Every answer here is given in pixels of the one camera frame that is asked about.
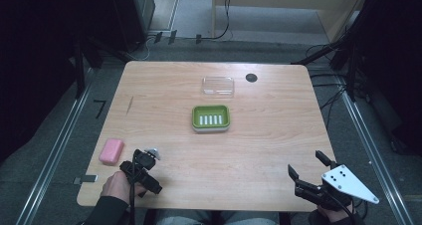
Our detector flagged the black metal stand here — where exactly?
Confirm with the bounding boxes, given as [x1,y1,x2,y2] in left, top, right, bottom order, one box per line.
[291,19,362,103]
[71,35,133,100]

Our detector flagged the right hand-held gripper cable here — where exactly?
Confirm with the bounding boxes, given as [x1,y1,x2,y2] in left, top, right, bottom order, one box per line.
[326,189,369,224]

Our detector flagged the black floor cables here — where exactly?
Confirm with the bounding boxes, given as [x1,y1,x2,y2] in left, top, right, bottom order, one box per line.
[307,44,352,130]

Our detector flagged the black tape floor mark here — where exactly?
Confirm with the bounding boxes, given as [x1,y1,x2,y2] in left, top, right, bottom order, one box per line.
[93,99,107,119]

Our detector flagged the green soap dish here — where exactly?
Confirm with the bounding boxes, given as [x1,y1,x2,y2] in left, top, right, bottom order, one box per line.
[191,105,232,133]

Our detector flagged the left hand-held gripper cable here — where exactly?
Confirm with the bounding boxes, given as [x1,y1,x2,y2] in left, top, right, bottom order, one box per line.
[128,148,139,225]

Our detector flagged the black hanging cable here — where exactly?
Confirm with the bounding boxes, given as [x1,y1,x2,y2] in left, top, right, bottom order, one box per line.
[195,0,233,44]

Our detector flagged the grey tape strip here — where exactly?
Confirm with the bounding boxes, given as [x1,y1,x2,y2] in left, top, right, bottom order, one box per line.
[73,174,100,185]

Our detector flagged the white floor cable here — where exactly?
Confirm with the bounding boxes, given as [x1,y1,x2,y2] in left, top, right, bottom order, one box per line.
[127,35,157,62]

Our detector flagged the person's right hand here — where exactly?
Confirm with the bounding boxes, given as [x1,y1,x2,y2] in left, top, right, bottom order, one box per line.
[316,202,358,224]

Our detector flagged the clear plastic lid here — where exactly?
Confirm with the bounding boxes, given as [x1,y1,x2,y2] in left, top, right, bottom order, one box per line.
[201,76,236,99]

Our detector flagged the person's left hand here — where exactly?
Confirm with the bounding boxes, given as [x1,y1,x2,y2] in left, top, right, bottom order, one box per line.
[101,170,147,205]

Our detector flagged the metal floor rail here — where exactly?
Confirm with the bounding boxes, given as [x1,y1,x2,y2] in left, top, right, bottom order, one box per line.
[15,69,94,225]
[334,75,416,225]

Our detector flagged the pink soap bar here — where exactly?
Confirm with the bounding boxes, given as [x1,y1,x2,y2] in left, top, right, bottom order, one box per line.
[99,137,125,166]

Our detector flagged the person's legs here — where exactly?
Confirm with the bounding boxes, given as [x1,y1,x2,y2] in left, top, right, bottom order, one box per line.
[154,209,281,225]

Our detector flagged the black cabinet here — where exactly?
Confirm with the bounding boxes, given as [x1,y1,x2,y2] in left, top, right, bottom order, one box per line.
[108,0,156,52]

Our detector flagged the hand-held gripper cable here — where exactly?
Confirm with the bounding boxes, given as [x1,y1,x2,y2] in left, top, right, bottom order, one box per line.
[128,148,139,225]
[326,189,369,224]

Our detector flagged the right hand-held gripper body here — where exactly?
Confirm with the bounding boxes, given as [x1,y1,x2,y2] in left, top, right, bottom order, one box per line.
[294,164,380,212]

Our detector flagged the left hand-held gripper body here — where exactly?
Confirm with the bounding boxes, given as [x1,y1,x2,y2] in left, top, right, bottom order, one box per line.
[118,147,163,198]

